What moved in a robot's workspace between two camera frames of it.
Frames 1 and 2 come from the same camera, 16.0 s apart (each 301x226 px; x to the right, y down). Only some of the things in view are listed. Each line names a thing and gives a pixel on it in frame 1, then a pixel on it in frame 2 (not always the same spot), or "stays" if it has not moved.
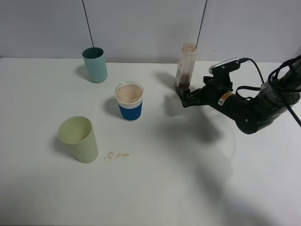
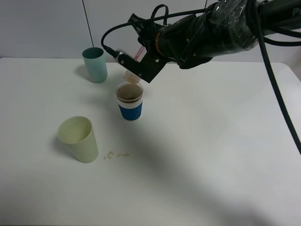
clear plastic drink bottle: (185, 70) -> (139, 55)
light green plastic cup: (77, 132) stays
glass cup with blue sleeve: (129, 95) stays
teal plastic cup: (95, 59) stays
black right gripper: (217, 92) -> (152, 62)
